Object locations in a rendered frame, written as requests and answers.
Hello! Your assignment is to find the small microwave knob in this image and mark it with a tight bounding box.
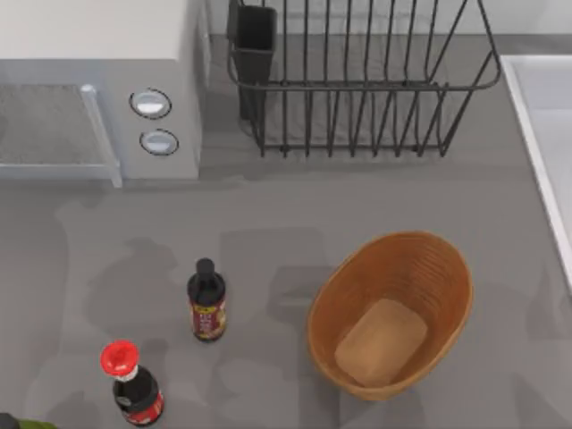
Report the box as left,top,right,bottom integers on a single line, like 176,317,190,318
139,129,181,156

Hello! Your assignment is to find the brown woven basket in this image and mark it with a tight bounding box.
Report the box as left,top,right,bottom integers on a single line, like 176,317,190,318
306,231,475,402

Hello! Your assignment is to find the black-capped dark bottle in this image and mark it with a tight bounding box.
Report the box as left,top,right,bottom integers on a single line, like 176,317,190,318
186,257,228,343

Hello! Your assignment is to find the microwave door handle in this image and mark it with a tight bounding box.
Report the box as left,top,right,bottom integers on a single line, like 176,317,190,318
80,84,123,189

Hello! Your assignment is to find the black cutlery holder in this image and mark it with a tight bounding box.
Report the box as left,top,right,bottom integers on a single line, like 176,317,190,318
226,3,279,121

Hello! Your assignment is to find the red-capped dark bottle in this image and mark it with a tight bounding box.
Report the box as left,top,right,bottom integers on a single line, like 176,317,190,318
99,340,165,428

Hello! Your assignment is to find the large microwave knob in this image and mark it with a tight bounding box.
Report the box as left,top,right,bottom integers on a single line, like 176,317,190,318
129,88,173,121

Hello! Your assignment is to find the green bottle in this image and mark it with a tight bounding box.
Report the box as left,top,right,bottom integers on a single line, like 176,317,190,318
0,413,59,429

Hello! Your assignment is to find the pale microwave oven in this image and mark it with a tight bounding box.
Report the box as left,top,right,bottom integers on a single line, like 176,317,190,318
0,0,212,189

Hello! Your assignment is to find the dark wire dish rack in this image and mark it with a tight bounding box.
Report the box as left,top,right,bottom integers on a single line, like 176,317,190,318
226,0,502,159

